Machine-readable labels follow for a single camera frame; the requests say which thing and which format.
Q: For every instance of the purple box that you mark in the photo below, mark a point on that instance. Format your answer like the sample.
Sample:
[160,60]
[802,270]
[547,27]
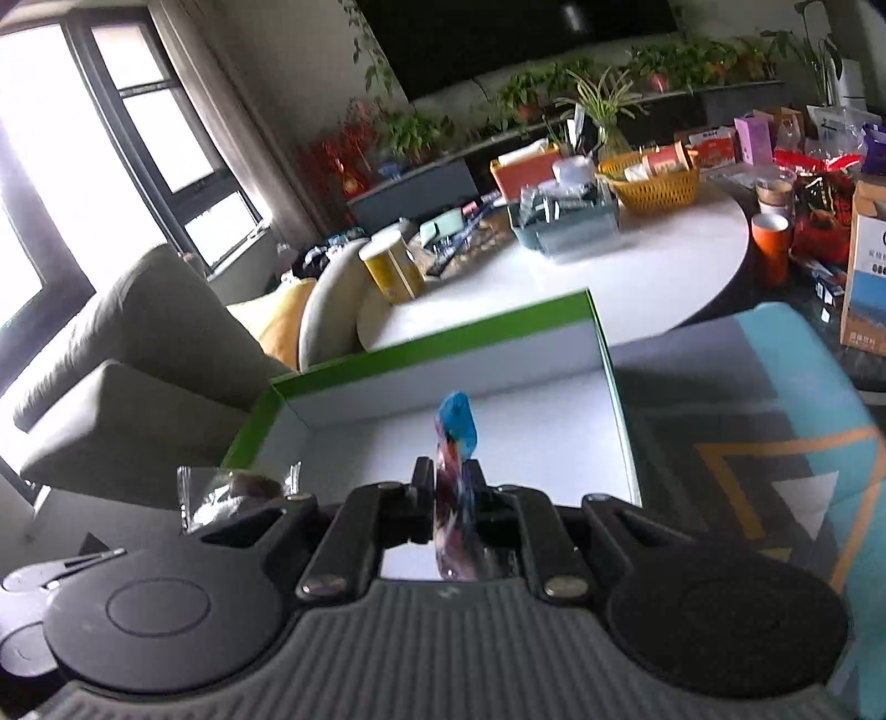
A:
[756,138]

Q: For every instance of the grey tv cabinet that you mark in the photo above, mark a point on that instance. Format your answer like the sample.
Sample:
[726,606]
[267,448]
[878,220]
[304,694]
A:
[415,194]

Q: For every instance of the tall leafy plant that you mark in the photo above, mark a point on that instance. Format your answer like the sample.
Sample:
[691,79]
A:
[806,41]

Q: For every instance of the red plastic bag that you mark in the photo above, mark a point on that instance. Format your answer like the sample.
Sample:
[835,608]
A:
[820,221]

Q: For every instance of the clear brown pastry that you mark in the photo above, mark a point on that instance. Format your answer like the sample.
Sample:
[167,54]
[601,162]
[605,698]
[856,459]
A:
[228,488]

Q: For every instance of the green cardboard box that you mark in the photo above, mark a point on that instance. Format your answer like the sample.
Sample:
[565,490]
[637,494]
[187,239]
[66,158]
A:
[484,429]

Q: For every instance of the grey sofa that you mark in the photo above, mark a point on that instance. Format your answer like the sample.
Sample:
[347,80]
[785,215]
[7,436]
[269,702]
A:
[138,346]

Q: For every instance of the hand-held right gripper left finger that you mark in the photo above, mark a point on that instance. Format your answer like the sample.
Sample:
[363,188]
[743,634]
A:
[423,498]

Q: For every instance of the black television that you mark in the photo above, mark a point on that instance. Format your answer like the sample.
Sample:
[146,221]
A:
[519,34]

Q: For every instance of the cardboard box blue print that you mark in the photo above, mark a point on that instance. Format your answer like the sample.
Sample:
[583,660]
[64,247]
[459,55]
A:
[865,277]

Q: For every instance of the spider plant in glass vase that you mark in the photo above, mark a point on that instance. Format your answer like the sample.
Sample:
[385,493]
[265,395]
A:
[606,104]

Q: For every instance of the dark framed window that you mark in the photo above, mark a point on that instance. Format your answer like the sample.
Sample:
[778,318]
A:
[131,138]

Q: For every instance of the blue red snack packet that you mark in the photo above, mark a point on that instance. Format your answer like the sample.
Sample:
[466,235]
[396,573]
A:
[457,422]

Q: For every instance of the orange storage box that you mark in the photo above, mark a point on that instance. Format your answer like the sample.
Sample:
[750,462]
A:
[522,173]

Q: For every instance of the orange woven basket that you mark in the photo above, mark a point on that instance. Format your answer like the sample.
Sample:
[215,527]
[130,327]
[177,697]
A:
[654,190]

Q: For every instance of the teal patterned mat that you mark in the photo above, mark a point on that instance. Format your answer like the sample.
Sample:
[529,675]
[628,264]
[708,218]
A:
[747,388]

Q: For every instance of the yellow cup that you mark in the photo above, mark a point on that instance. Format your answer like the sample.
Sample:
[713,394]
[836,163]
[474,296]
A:
[391,266]

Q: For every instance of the small green potted plant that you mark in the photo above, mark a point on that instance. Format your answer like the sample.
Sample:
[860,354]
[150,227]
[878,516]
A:
[415,135]

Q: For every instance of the potted plants with red pot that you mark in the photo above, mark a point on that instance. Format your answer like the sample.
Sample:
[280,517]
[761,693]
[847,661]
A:
[678,66]

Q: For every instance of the red festive decoration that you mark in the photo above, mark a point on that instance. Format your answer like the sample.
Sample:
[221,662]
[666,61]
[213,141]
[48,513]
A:
[346,159]

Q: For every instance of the red white box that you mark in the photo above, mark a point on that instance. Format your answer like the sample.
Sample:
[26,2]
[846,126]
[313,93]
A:
[709,149]

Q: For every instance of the white pot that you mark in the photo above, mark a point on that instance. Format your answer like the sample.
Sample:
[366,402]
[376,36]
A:
[850,79]

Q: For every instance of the mint green box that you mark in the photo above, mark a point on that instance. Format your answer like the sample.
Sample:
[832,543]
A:
[443,225]

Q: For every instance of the grey metal object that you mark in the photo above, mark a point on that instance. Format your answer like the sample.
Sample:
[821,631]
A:
[41,574]

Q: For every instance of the blue green organizer bin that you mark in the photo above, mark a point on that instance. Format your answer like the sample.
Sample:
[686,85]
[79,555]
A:
[574,232]

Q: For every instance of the beige round chair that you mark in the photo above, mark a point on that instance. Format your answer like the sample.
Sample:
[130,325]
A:
[332,298]

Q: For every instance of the beige curtain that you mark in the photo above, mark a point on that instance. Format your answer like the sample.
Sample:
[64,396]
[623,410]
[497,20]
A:
[235,104]

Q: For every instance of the yellow cushion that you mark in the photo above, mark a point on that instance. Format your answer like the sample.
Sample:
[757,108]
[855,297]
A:
[284,325]

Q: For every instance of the orange cup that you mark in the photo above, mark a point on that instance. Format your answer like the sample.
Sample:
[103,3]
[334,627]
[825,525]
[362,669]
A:
[770,253]

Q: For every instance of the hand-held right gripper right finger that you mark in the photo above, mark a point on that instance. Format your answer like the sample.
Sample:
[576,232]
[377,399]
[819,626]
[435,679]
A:
[509,502]

